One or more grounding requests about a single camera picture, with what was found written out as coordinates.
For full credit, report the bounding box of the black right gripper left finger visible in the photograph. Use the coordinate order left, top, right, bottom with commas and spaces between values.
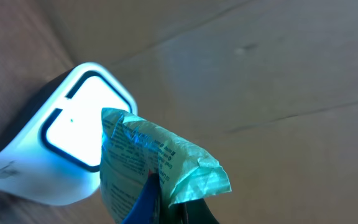
122, 174, 160, 224

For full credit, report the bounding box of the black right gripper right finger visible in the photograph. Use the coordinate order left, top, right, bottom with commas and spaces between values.
179, 198, 219, 224

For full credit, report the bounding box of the teal white snack packet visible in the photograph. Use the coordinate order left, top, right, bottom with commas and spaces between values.
100, 108, 232, 223

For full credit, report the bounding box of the white barcode scanner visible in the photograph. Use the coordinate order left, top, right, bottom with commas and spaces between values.
0, 62, 137, 206

